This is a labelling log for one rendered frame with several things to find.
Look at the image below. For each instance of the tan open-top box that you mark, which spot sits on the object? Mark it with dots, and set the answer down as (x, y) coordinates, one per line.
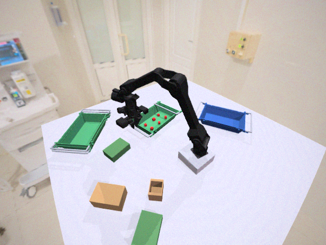
(156, 187)

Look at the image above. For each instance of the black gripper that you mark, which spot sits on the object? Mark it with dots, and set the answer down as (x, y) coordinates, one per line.
(134, 112)

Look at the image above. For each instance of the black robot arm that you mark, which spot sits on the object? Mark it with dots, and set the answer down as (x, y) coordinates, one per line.
(178, 88)

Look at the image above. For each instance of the green box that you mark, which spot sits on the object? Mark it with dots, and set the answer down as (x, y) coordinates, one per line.
(117, 149)
(148, 229)

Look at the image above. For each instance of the tan rectangular block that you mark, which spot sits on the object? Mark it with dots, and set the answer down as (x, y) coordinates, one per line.
(109, 196)

